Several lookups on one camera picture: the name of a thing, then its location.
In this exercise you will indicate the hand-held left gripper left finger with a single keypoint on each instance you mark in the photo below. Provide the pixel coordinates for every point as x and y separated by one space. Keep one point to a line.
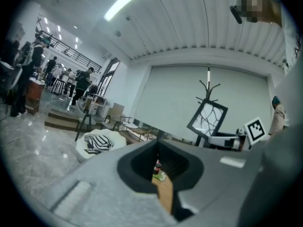
106 197

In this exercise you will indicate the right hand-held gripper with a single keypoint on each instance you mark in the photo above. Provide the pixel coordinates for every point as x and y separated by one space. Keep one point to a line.
255 131

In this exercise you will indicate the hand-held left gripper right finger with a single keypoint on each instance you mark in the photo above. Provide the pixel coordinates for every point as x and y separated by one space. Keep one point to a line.
217 185

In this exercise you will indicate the black framed branch picture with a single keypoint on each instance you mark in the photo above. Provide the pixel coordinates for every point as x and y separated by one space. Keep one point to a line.
207 118

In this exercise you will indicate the black coat rack stand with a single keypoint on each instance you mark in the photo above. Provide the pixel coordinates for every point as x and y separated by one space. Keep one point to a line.
208 91

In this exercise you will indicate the white artificial flower green leaves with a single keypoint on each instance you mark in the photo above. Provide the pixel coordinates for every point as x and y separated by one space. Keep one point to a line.
163 177

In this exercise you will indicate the black white striped cloth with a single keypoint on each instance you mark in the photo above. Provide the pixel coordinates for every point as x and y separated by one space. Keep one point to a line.
101 142

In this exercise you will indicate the dark soda bottle red cap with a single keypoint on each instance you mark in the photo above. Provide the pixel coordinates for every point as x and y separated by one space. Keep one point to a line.
157 168

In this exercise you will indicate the white cloud-shaped armchair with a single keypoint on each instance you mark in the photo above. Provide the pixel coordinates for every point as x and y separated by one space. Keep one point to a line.
118 136

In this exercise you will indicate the wooden shelf table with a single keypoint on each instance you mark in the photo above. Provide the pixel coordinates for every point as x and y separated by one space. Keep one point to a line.
139 133

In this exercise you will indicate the black-legged chair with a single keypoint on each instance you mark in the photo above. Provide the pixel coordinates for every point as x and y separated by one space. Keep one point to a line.
86 117

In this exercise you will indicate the wooden platform steps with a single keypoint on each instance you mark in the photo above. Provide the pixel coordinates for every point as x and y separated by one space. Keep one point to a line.
61 122

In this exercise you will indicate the wooden armchair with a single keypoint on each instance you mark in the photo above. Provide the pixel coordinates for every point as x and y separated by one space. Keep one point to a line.
117 110

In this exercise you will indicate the person's light grey shirt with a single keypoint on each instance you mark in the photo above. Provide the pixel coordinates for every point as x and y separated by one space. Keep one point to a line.
292 91

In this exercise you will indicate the black-framed glass door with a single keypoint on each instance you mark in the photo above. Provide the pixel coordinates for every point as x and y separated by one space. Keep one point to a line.
107 79

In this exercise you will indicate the reddish brown cabinet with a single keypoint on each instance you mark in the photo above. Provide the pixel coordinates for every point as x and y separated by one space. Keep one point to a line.
34 93

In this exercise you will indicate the person's head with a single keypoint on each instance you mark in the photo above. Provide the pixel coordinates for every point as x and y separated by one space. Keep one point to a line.
267 8

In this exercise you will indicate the long ceiling light tube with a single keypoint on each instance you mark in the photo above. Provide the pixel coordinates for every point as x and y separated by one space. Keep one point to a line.
127 1

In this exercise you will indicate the black head-worn camera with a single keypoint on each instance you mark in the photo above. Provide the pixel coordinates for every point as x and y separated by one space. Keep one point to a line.
236 14

